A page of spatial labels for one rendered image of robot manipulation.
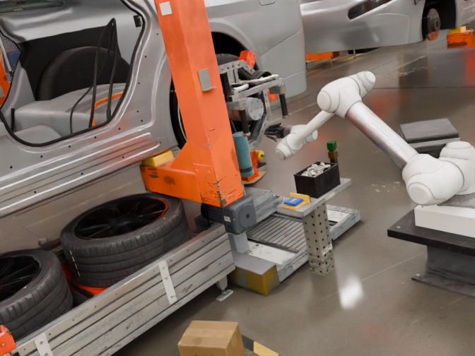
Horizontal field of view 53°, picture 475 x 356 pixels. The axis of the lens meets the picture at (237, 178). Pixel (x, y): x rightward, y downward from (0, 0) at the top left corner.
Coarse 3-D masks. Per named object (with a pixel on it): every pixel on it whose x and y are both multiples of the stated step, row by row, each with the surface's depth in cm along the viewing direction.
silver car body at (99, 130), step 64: (0, 0) 364; (64, 0) 401; (128, 0) 250; (256, 0) 307; (64, 64) 378; (128, 64) 417; (0, 128) 209; (64, 128) 316; (128, 128) 255; (0, 192) 212; (64, 192) 234
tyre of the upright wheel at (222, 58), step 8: (216, 56) 282; (224, 56) 286; (232, 56) 290; (176, 96) 277; (176, 104) 277; (176, 112) 278; (176, 120) 280; (176, 128) 282; (176, 136) 287; (184, 144) 287
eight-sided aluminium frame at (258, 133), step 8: (224, 64) 281; (232, 64) 280; (240, 64) 284; (224, 72) 276; (248, 72) 290; (264, 96) 301; (264, 104) 303; (264, 112) 306; (264, 120) 304; (256, 128) 305; (264, 128) 305; (256, 136) 302; (256, 144) 300
